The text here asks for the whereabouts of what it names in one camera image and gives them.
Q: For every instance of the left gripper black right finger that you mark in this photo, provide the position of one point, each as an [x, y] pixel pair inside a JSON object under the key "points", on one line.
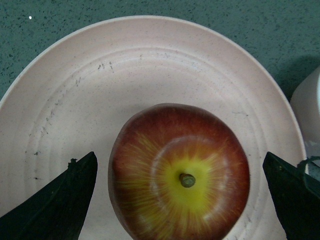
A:
{"points": [[295, 195]]}

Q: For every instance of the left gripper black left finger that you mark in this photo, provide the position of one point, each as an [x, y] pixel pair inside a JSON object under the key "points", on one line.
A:
{"points": [[59, 209]]}

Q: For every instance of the red yellow apple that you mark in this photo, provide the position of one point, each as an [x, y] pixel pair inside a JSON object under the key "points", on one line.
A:
{"points": [[177, 172]]}

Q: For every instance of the pink bowl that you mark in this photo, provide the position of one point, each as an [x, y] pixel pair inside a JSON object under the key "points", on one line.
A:
{"points": [[305, 103]]}

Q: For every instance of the pink plate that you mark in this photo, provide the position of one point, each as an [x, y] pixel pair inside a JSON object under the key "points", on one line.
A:
{"points": [[75, 97]]}

